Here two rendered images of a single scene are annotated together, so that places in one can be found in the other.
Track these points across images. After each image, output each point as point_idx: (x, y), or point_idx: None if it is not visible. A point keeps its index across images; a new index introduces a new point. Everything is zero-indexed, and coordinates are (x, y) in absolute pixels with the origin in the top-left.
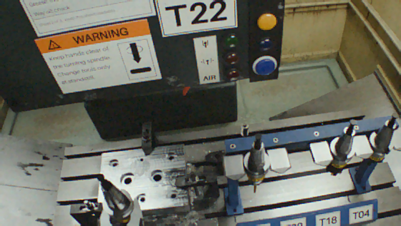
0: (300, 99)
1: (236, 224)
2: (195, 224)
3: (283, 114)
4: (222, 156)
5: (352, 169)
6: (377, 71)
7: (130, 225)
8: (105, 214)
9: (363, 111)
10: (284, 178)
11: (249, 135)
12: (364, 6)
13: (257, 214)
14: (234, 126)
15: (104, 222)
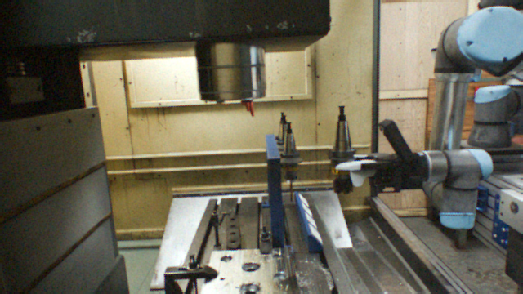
0: (136, 273)
1: (310, 235)
2: (301, 273)
3: (157, 273)
4: (281, 162)
5: (264, 204)
6: (176, 192)
7: (359, 156)
8: (352, 162)
9: (201, 213)
10: (257, 236)
11: (201, 250)
12: (126, 162)
13: (293, 242)
14: (189, 250)
15: (360, 162)
